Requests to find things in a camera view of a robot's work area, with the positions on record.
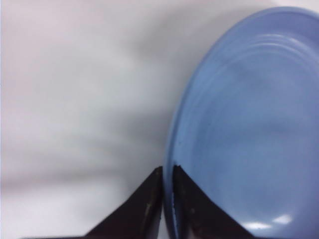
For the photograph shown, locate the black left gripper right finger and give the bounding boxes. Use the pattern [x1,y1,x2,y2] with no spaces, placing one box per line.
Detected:
[173,166,255,239]

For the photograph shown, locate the blue round plate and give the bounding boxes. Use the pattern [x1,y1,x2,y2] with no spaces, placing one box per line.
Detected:
[163,7,319,239]

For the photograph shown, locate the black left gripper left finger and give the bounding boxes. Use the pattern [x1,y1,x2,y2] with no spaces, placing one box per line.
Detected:
[19,166,163,239]

